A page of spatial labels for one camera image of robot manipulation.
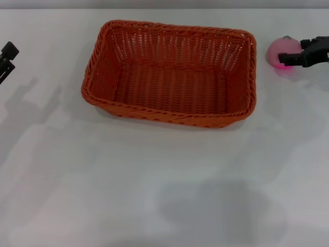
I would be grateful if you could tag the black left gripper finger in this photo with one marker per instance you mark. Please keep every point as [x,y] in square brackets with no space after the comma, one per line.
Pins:
[10,50]
[6,69]

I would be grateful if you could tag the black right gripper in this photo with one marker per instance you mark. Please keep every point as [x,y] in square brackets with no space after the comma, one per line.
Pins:
[317,55]

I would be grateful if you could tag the pink peach toy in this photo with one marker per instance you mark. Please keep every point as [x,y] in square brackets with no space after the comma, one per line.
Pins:
[275,50]

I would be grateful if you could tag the orange woven plastic basket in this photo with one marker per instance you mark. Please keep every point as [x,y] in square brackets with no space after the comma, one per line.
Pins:
[169,87]

